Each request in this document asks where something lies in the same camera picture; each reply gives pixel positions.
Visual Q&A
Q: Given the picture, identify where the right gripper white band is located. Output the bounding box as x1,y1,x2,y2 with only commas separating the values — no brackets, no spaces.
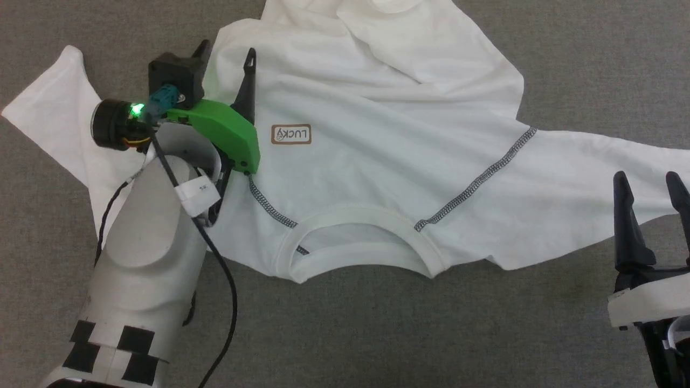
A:
608,171,690,328

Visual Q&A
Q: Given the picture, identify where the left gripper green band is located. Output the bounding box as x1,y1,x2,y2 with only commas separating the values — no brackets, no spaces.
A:
167,39,261,226

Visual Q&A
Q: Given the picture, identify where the white t-shirt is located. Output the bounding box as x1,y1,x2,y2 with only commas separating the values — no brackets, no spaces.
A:
0,0,690,285

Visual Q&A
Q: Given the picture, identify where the teal cable connector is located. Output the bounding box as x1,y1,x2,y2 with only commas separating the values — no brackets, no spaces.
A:
144,84,187,120

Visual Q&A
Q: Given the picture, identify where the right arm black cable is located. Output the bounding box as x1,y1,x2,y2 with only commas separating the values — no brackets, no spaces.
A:
640,322,674,388

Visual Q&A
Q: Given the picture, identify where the white cable label tag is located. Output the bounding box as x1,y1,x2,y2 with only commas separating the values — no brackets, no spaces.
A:
177,178,220,217

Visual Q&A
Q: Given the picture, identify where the short black arm cable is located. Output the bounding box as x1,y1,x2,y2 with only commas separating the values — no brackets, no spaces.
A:
95,181,133,267

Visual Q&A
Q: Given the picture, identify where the long black arm cable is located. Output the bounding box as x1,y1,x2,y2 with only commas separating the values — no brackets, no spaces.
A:
151,137,239,388

